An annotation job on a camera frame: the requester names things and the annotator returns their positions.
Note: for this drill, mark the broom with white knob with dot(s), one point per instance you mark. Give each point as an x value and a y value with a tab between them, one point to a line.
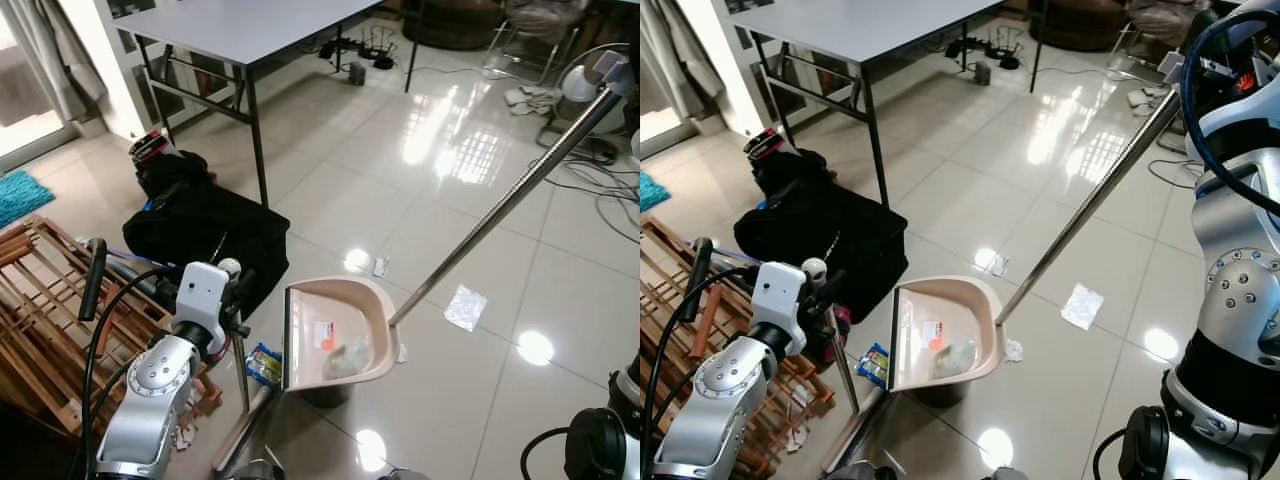
243	380
848	375

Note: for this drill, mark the clear plastic wrap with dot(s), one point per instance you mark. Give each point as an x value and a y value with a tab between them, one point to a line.
955	358
347	358

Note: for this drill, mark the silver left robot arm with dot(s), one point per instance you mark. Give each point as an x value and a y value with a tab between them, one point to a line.
720	400
150	400

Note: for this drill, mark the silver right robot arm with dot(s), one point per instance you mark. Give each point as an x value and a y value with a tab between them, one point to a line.
595	445
1240	290

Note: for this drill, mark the white floor fan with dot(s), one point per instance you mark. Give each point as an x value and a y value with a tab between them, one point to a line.
580	85

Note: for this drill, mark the white cloth on floor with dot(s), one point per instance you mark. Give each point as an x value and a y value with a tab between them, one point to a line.
530	97
1145	97

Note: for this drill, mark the black fabric bag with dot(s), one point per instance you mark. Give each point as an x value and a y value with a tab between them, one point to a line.
820	235
205	230

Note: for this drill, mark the blue snack wrapper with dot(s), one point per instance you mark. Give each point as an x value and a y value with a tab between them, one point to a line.
873	365
263	365

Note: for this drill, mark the beige curtain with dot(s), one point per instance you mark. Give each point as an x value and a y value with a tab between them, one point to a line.
660	50
45	50

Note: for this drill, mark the metal chair with clothes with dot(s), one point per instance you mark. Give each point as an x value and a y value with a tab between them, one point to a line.
1165	25
540	25

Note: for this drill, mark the teal shaggy rug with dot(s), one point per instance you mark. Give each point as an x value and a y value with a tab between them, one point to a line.
650	190
20	195

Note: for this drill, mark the brown wooden slatted rack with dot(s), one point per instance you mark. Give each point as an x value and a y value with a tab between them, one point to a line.
690	360
40	330

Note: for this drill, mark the small white paper scrap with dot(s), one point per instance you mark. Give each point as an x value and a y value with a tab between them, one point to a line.
380	266
997	264

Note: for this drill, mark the red black cap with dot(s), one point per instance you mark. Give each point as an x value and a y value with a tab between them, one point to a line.
150	148
765	145

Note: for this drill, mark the dark brown round seat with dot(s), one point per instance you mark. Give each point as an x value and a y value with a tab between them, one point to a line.
1080	20
450	22

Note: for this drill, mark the crumpled white paper ball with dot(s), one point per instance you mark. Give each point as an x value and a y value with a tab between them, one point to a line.
1013	350
401	352

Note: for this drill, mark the small grey box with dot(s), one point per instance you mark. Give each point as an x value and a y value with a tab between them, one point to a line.
355	72
982	72

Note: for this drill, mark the black power strip with plugs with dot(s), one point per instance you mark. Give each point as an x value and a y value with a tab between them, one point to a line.
365	45
985	45

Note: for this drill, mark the grey table with black legs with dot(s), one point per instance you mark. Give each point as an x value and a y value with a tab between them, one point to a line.
240	25
860	25

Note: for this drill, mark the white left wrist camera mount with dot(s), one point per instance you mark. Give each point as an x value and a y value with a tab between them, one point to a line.
203	295
780	295

